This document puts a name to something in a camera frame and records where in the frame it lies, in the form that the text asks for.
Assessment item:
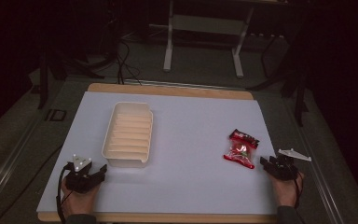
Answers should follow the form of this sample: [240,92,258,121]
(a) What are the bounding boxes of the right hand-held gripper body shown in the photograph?
[268,148,312,182]

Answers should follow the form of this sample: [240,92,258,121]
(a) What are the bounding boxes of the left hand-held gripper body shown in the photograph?
[64,154,103,194]

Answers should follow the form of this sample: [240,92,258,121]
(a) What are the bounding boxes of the red snack packet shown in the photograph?
[223,129,260,170]

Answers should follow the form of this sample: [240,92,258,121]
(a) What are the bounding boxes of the white ribbed plastic tray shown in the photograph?
[101,101,154,169]

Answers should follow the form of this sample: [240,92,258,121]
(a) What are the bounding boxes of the person's left hand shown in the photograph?
[61,180,102,217]

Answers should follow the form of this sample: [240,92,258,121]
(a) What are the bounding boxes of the person's right hand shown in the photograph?
[270,171,305,208]

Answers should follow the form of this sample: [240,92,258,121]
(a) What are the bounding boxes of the white mat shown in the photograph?
[36,91,278,216]

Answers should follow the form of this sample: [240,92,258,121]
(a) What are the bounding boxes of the black floor box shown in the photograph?
[45,108,67,122]

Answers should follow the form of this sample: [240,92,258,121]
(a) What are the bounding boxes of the black stand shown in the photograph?
[248,31,311,127]

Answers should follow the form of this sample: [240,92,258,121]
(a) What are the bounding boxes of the white metal stand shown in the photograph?
[163,0,255,79]

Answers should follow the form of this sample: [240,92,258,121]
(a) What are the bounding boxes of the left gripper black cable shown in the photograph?
[55,163,75,224]

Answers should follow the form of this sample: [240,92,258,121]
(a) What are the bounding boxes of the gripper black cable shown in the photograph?
[55,163,75,224]
[293,173,304,209]

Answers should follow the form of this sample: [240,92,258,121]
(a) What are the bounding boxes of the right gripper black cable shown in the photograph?
[293,173,304,209]

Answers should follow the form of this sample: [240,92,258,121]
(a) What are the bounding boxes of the black floor cables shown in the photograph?
[99,8,144,87]

